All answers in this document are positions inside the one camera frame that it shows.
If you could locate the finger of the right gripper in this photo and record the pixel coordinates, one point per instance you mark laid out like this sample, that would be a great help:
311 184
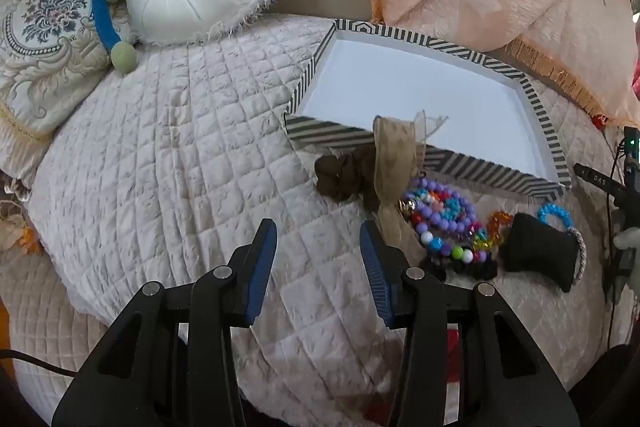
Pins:
606 183

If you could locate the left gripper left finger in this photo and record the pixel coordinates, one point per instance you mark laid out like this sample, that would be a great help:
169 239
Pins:
251 265

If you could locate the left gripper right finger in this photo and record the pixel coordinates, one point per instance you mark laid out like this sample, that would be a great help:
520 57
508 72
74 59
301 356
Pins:
386 268

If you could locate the black velvet pouch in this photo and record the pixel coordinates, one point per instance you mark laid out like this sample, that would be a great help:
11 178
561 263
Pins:
532 246

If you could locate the brown scrunchie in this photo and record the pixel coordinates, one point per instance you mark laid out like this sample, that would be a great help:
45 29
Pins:
351 174

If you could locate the leopard print ribbon bow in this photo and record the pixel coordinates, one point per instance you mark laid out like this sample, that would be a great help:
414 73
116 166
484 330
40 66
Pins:
400 147

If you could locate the black scrunchie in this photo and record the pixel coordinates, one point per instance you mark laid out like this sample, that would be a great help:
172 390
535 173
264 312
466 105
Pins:
440 267

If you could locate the red satin bow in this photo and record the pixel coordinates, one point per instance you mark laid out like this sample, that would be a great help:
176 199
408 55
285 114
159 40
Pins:
453 356

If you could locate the red tassel ornament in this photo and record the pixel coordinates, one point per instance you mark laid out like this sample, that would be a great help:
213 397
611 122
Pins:
599 121

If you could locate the quilted beige bedspread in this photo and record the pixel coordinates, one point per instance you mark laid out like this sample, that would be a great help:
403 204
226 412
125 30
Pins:
158 176

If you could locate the striped black white tray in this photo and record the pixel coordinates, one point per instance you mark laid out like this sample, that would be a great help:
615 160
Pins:
491 126

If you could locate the embroidered floral cushion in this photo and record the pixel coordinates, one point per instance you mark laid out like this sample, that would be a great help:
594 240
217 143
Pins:
51 59

